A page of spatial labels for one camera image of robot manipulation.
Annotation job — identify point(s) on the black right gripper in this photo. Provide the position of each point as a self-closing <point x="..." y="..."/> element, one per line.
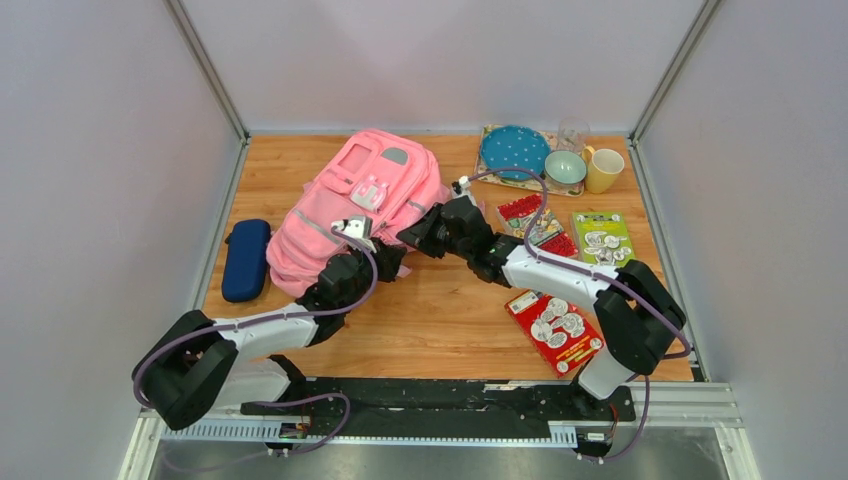
<point x="419" y="236"/>

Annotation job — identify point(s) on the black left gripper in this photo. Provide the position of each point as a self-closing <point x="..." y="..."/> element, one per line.
<point x="387" y="259"/>

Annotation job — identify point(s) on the red-bordered comic book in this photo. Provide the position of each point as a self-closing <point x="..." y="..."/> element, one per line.
<point x="548" y="233"/>

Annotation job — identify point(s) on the pink student backpack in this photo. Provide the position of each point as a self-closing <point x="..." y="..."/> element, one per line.
<point x="391" y="180"/>

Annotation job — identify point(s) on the red comic book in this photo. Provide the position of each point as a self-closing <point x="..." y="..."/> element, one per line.
<point x="557" y="329"/>

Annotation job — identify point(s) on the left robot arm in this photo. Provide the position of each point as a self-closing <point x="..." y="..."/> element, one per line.
<point x="202" y="364"/>

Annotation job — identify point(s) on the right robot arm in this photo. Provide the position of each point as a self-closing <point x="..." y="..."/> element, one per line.
<point x="638" y="317"/>

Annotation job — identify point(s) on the blue polka dot plate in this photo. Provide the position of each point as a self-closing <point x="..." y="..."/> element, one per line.
<point x="514" y="150"/>

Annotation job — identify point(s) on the light green bowl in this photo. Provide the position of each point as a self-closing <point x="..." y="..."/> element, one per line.
<point x="565" y="167"/>

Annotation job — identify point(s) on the blue zippered pencil case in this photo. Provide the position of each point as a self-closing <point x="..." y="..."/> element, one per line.
<point x="246" y="266"/>

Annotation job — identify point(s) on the green comic book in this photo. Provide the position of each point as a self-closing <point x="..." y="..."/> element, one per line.
<point x="602" y="238"/>

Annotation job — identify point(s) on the clear drinking glass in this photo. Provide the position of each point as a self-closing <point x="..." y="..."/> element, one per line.
<point x="572" y="134"/>

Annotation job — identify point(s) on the yellow mug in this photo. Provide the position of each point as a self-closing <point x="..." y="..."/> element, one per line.
<point x="603" y="168"/>

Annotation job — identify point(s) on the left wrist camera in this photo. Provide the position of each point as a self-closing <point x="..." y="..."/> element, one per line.
<point x="356" y="230"/>

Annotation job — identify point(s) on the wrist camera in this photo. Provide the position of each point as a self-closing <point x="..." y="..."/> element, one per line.
<point x="356" y="230"/>
<point x="461" y="187"/>

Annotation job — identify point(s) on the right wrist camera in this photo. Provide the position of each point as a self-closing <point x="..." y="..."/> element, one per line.
<point x="461" y="187"/>

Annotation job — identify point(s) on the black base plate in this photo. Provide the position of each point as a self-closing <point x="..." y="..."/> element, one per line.
<point x="451" y="409"/>

